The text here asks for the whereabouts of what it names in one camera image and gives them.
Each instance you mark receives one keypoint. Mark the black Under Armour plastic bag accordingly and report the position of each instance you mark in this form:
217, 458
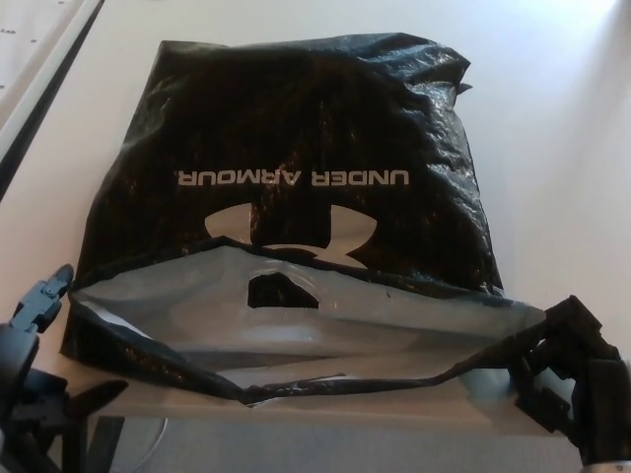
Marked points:
296, 123

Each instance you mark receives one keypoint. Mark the white hole-punched paper sheet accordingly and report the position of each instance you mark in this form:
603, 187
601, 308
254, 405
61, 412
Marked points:
20, 59

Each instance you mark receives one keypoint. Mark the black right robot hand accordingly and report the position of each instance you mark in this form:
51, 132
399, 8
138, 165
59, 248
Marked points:
596, 394

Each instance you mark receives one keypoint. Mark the black metal table leg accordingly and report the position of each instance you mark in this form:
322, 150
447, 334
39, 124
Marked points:
111, 443

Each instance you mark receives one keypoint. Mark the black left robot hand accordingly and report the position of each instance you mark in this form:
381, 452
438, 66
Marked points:
20, 355

